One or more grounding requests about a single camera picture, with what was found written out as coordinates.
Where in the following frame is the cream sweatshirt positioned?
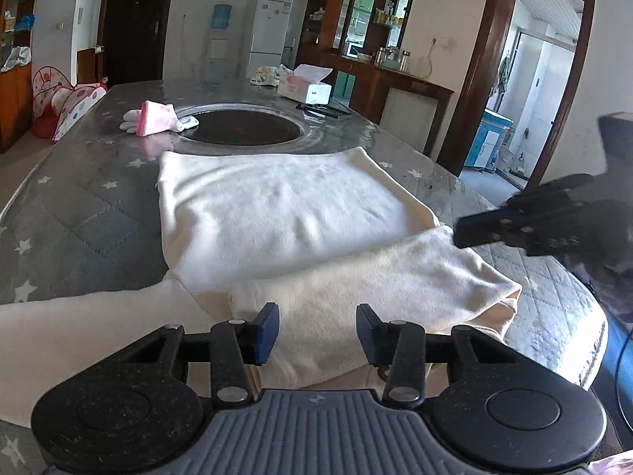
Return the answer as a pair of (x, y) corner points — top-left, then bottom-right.
(0, 147), (524, 426)

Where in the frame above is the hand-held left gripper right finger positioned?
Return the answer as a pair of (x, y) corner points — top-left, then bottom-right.
(356, 303), (517, 405)

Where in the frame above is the pink knitted cloth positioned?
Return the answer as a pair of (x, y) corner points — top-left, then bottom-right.
(140, 100), (181, 137)

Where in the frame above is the white refrigerator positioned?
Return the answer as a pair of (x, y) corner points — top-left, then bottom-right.
(246, 0), (294, 80)

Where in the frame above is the polka dot play tent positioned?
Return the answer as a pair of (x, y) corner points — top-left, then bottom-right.
(32, 66), (108, 142)

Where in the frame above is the small wooden cabinet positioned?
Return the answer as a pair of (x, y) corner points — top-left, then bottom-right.
(76, 46), (107, 87)

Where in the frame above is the floral cloth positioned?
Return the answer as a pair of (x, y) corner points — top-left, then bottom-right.
(248, 64), (292, 87)

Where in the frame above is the round black cooktop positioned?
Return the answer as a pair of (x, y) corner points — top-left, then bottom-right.
(174, 103), (305, 146)

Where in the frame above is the black flat frame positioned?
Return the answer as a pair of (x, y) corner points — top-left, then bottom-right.
(296, 103), (352, 120)

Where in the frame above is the grey quilted star tablecloth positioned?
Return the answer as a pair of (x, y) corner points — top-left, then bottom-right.
(0, 79), (609, 475)

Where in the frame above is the wooden shelf cabinet with mirror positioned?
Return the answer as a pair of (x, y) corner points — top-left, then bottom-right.
(301, 0), (421, 60)

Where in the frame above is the dark entrance door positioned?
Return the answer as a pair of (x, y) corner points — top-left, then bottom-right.
(96, 0), (179, 87)

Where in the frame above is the white tissue box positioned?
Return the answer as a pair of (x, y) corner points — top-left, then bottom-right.
(277, 64), (333, 106)

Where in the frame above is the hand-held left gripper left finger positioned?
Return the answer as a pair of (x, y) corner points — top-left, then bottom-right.
(116, 302), (280, 407)

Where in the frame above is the blue white cabinet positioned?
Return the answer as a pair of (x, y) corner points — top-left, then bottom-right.
(465, 109), (515, 169)

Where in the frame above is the white glove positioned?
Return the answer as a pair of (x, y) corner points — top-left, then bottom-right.
(120, 109), (199, 134)

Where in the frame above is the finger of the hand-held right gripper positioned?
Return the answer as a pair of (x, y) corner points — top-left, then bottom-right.
(505, 174), (597, 211)
(453, 203), (582, 257)

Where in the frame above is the wooden shelf cabinet with clothes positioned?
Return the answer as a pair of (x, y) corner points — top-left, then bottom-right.
(0, 0), (45, 154)

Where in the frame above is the dark wooden console table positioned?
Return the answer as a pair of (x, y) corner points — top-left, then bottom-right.
(296, 42), (455, 159)

